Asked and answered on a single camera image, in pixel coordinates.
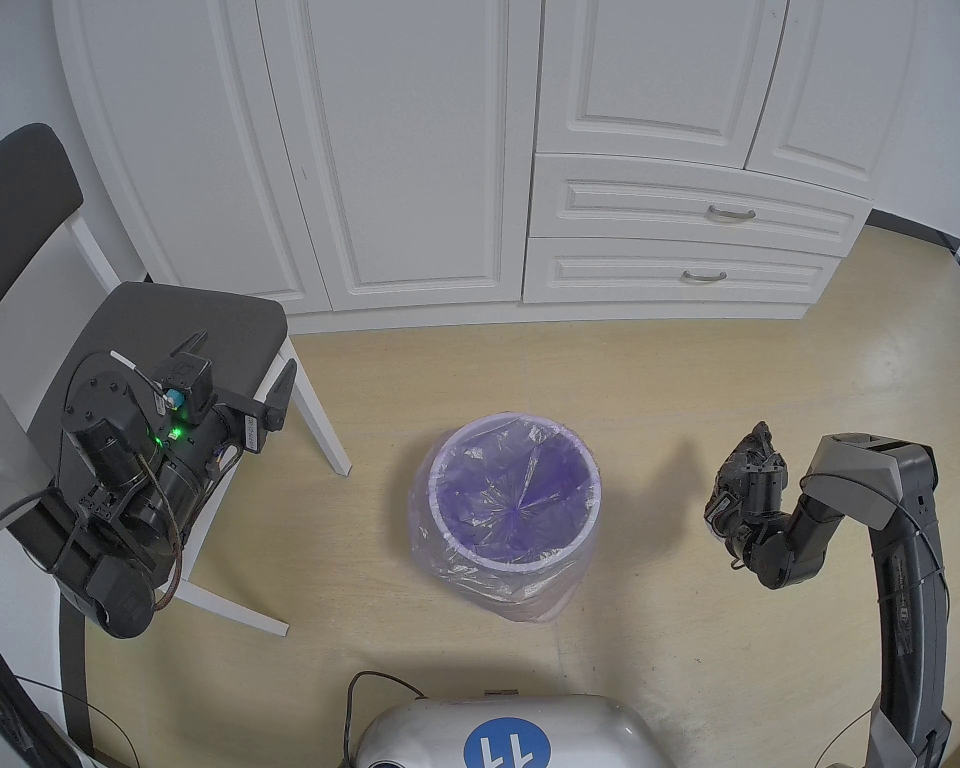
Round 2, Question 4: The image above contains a white chair with grey seat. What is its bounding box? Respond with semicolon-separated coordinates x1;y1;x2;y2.
0;122;354;640

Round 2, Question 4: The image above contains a black cable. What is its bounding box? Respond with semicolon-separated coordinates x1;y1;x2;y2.
342;669;430;768

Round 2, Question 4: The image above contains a white wardrobe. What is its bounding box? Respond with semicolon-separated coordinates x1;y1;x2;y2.
52;0;921;337

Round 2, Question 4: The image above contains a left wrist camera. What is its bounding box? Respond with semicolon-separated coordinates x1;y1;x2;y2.
150;352;216;427

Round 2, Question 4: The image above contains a white trash bin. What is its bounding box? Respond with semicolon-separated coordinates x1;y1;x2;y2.
427;412;603;620

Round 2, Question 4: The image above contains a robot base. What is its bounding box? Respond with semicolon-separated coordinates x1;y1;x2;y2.
358;686;661;768

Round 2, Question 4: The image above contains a purple plastic bag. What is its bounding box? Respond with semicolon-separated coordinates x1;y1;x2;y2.
411;411;606;624

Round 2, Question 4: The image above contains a black plastic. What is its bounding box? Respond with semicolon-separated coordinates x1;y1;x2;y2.
718;421;786;481

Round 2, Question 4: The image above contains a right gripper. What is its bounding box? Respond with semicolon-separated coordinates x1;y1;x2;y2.
703;457;752;543

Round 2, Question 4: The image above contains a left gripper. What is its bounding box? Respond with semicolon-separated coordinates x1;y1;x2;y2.
153;330;300;520

